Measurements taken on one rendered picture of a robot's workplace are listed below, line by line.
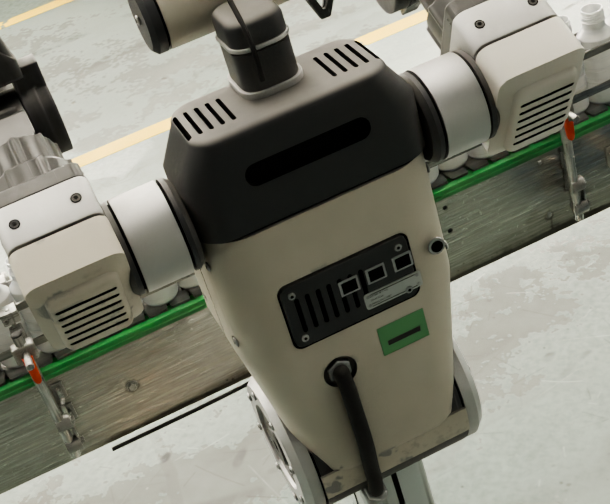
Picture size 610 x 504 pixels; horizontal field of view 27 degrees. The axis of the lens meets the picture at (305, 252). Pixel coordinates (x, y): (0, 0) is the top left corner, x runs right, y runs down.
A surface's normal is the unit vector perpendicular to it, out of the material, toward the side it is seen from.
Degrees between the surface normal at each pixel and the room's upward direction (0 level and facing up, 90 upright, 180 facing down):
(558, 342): 0
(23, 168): 30
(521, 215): 90
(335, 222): 90
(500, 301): 0
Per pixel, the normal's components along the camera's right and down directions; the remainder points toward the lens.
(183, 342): 0.36, 0.44
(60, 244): -0.04, -0.47
